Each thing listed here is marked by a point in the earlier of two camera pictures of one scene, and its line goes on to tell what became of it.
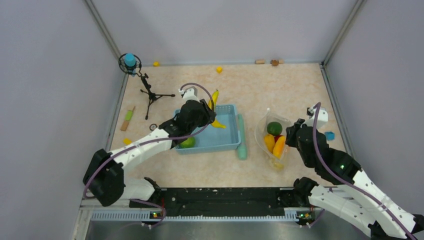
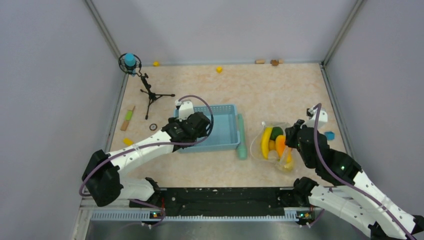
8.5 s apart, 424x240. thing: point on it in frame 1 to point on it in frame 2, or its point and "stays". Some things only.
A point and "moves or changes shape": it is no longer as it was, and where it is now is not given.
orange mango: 270,141 stays
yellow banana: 215,97 to 265,141
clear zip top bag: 270,135 moves or changes shape
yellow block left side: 127,141 stays
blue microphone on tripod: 130,63 stays
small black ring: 155,127 stays
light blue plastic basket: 212,139 stays
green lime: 274,128 moves or changes shape
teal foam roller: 242,150 stays
